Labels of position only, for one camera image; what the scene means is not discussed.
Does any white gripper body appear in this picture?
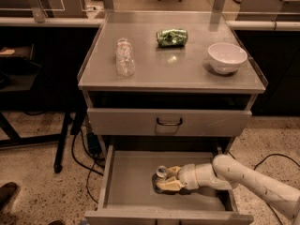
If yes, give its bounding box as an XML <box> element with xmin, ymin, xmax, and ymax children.
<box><xmin>177</xmin><ymin>164</ymin><xmax>199</xmax><ymax>190</ymax></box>

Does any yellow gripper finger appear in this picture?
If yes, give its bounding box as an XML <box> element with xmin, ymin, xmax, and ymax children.
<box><xmin>156</xmin><ymin>176</ymin><xmax>184</xmax><ymax>191</ymax></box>
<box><xmin>168</xmin><ymin>166</ymin><xmax>180</xmax><ymax>177</ymax></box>

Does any redbull can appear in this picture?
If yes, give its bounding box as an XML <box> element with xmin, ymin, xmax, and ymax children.
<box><xmin>152</xmin><ymin>166</ymin><xmax>169</xmax><ymax>194</ymax></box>

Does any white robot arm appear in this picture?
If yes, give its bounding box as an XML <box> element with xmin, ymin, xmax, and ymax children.
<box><xmin>153</xmin><ymin>155</ymin><xmax>300</xmax><ymax>225</ymax></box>

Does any open middle drawer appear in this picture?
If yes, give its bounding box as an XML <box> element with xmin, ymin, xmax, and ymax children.
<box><xmin>85</xmin><ymin>146</ymin><xmax>253</xmax><ymax>225</ymax></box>

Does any grey drawer cabinet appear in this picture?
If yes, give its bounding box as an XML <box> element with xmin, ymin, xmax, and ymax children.
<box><xmin>77</xmin><ymin>10</ymin><xmax>269</xmax><ymax>225</ymax></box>

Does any closed top drawer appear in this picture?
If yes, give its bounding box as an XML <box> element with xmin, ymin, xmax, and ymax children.
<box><xmin>87</xmin><ymin>108</ymin><xmax>251</xmax><ymax>137</ymax></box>

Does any crushed green soda can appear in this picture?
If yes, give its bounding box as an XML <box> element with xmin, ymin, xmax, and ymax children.
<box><xmin>157</xmin><ymin>29</ymin><xmax>188</xmax><ymax>48</ymax></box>

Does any black power adapter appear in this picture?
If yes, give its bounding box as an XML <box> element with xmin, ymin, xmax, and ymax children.
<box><xmin>87</xmin><ymin>132</ymin><xmax>101</xmax><ymax>155</ymax></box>

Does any white bowl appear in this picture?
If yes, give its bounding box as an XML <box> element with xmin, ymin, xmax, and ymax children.
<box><xmin>208</xmin><ymin>42</ymin><xmax>248</xmax><ymax>74</ymax></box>

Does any clear plastic bottle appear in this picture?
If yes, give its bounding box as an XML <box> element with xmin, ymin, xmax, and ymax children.
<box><xmin>115</xmin><ymin>37</ymin><xmax>135</xmax><ymax>77</ymax></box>

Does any black side table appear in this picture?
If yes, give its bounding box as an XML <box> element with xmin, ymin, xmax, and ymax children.
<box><xmin>0</xmin><ymin>45</ymin><xmax>86</xmax><ymax>173</ymax></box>

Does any dark shoe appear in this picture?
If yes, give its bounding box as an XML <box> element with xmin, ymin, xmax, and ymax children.
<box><xmin>0</xmin><ymin>182</ymin><xmax>18</xmax><ymax>210</ymax></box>

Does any black drawer handle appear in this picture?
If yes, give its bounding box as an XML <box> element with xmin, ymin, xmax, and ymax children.
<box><xmin>156</xmin><ymin>118</ymin><xmax>183</xmax><ymax>127</ymax></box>

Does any black floor cable left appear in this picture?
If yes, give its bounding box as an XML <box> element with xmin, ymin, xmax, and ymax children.
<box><xmin>70</xmin><ymin>124</ymin><xmax>107</xmax><ymax>204</ymax></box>

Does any black floor cable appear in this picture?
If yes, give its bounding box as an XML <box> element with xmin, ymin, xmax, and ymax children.
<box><xmin>228</xmin><ymin>151</ymin><xmax>300</xmax><ymax>225</ymax></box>
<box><xmin>70</xmin><ymin>124</ymin><xmax>107</xmax><ymax>204</ymax></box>

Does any black floor cable right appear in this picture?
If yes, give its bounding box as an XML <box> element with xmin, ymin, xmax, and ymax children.
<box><xmin>228</xmin><ymin>151</ymin><xmax>300</xmax><ymax>225</ymax></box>

